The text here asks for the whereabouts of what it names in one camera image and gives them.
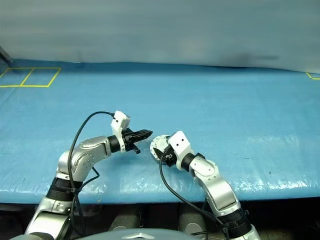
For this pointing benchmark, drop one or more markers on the grey robot torso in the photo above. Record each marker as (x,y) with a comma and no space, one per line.
(112,235)

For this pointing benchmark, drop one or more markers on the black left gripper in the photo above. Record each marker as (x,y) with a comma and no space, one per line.
(128,140)

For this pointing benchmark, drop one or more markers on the small white round object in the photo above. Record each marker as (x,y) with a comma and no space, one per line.
(161,142)

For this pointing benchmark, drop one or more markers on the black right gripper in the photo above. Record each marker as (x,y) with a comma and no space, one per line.
(170,157)

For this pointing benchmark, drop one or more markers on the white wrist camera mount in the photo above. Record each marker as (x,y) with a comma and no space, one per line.
(119,122)
(180,145)

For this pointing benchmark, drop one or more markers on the dark rounded shape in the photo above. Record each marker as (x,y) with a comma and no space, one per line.
(127,220)
(193,222)

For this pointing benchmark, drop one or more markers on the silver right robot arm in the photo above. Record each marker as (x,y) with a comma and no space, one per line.
(220,190)

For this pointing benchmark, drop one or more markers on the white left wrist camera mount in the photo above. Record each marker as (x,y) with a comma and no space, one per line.
(119,122)

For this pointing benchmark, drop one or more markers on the silver motor housing copper windings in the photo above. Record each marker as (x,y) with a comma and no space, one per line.
(154,153)

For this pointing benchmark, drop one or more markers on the dark metal frame bar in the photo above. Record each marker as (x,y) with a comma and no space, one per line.
(5,56)

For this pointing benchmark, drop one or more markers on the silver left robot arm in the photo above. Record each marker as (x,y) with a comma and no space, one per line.
(82,155)

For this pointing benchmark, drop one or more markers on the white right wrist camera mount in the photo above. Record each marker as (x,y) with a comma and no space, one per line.
(180,145)

